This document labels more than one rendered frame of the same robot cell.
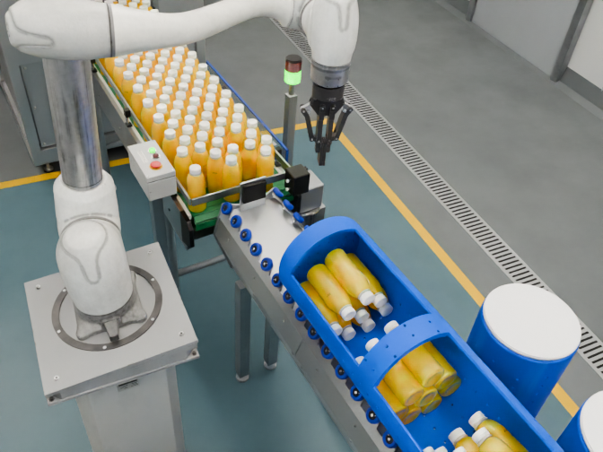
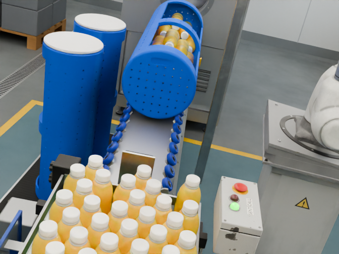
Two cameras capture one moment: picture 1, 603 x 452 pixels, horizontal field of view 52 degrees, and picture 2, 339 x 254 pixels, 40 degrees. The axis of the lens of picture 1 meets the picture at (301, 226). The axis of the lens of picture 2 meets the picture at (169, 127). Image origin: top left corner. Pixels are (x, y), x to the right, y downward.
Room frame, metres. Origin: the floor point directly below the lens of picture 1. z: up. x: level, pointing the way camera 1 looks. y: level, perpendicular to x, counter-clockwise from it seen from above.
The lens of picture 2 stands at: (2.60, 0.90, 1.78)
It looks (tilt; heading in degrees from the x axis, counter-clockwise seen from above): 28 degrees down; 214
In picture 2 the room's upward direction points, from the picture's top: 11 degrees clockwise
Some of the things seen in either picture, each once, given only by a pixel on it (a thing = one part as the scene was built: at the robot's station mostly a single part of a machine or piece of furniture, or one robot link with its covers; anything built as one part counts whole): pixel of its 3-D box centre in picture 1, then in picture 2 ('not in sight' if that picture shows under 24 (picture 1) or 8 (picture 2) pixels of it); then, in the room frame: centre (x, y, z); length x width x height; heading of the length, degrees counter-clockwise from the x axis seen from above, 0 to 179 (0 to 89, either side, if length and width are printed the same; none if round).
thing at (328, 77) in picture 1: (329, 69); not in sight; (1.29, -0.03, 1.70); 0.09 x 0.09 x 0.06
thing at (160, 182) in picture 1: (152, 169); (236, 215); (1.67, 0.53, 1.05); 0.20 x 0.10 x 0.10; 34
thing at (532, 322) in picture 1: (531, 319); (73, 42); (1.17, -0.69, 1.03); 0.28 x 0.28 x 0.01
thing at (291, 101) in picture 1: (284, 198); not in sight; (2.18, 0.09, 0.55); 0.04 x 0.04 x 1.10; 34
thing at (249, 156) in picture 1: (249, 163); (99, 202); (1.85, 0.22, 0.98); 0.07 x 0.07 x 0.17
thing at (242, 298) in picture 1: (242, 334); not in sight; (1.57, 0.20, 0.31); 0.06 x 0.06 x 0.63; 34
